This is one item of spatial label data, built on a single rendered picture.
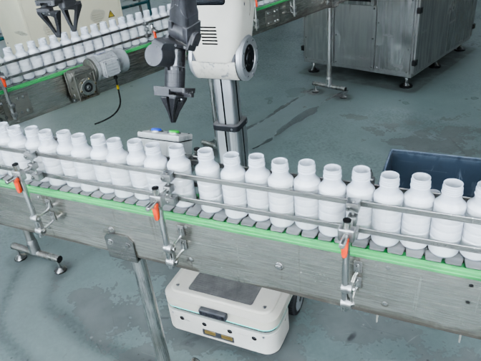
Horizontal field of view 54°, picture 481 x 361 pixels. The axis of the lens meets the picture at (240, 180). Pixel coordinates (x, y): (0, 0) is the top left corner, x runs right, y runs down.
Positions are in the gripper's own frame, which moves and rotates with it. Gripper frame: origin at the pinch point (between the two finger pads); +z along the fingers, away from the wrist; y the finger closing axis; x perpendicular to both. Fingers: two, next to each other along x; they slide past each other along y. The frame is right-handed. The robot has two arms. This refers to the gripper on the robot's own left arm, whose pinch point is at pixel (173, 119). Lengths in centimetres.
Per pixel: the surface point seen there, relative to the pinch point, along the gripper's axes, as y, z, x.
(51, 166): -29.1, 15.0, -17.1
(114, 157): -5.8, 9.2, -18.7
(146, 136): -6.5, 5.2, -3.7
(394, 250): 65, 21, -15
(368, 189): 58, 8, -17
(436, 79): 53, -23, 395
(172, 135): 2.2, 4.0, -3.6
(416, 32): 33, -61, 345
